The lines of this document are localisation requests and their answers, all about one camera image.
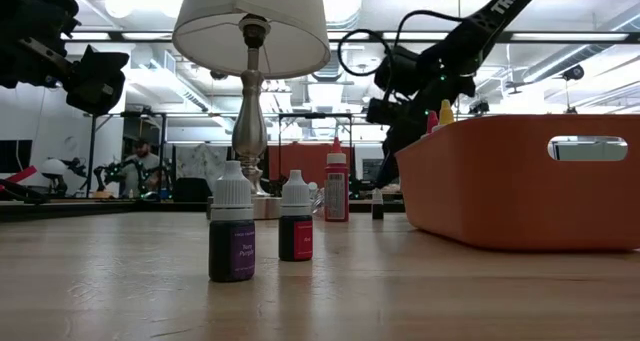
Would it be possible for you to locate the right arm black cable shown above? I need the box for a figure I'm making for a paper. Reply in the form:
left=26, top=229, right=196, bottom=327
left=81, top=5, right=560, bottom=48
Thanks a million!
left=336, top=9, right=466, bottom=77

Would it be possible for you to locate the orange plastic basket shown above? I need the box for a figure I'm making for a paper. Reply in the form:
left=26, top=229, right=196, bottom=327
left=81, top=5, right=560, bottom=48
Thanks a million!
left=394, top=113, right=640, bottom=253

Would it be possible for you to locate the black monitor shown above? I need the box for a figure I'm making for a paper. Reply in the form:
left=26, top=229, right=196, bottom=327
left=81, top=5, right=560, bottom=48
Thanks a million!
left=0, top=139, right=34, bottom=175

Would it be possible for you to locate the large orange-red coloring bottle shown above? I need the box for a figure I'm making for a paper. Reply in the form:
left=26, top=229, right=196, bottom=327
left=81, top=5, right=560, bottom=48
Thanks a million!
left=323, top=136, right=351, bottom=224

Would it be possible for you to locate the large yellow food coloring bottle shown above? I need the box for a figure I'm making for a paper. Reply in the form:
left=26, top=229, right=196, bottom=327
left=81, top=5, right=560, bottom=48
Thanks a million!
left=432, top=98, right=456, bottom=132

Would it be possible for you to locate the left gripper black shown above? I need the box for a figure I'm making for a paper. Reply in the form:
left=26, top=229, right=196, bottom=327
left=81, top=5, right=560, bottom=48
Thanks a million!
left=0, top=0, right=130, bottom=116

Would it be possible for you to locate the ceiling light strip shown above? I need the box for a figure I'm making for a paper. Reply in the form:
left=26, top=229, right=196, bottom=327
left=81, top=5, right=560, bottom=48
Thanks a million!
left=66, top=30, right=174, bottom=42
left=510, top=31, right=631, bottom=43
left=381, top=30, right=450, bottom=42

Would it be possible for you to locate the black metal rack frame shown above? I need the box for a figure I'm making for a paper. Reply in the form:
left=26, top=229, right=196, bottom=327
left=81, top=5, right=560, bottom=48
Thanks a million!
left=84, top=109, right=169, bottom=200

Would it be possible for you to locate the person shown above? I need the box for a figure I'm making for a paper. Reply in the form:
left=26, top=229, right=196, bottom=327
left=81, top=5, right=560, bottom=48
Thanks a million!
left=119, top=138, right=166, bottom=200

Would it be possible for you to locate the orange-red partition panel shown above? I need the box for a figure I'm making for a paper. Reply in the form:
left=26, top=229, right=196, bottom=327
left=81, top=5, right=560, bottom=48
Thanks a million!
left=267, top=142, right=357, bottom=183

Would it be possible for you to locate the small purple label dropper bottle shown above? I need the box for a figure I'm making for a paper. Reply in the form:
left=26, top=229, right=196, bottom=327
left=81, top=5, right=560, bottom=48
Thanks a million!
left=208, top=160, right=257, bottom=284

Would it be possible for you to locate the black round ceiling fixture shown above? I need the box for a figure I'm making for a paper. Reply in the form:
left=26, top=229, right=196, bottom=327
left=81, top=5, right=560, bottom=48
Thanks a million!
left=561, top=63, right=586, bottom=82

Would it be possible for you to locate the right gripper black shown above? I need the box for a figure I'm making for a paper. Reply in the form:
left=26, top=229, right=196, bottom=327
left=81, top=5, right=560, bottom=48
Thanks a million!
left=366, top=44, right=477, bottom=189

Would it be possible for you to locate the small red label dropper bottle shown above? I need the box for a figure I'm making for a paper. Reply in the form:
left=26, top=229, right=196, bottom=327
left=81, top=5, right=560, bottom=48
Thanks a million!
left=277, top=169, right=315, bottom=263

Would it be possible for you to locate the white dome lamp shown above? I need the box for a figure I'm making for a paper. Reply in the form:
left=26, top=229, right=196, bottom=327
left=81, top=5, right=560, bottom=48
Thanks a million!
left=39, top=157, right=70, bottom=195

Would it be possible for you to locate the small dark dropper bottle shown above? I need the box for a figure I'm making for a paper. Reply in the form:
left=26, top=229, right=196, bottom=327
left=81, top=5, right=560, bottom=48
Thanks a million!
left=371, top=187, right=385, bottom=221

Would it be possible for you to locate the red strap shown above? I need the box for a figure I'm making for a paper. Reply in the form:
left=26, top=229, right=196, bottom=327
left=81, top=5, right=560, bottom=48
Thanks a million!
left=0, top=164, right=39, bottom=188

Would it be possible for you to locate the table lamp with white shade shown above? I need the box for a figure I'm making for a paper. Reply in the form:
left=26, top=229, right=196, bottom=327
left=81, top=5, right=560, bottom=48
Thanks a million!
left=171, top=0, right=332, bottom=221

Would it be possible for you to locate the black office chair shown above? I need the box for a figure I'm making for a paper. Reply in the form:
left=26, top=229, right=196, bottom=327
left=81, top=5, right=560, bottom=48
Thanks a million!
left=172, top=176, right=213, bottom=204

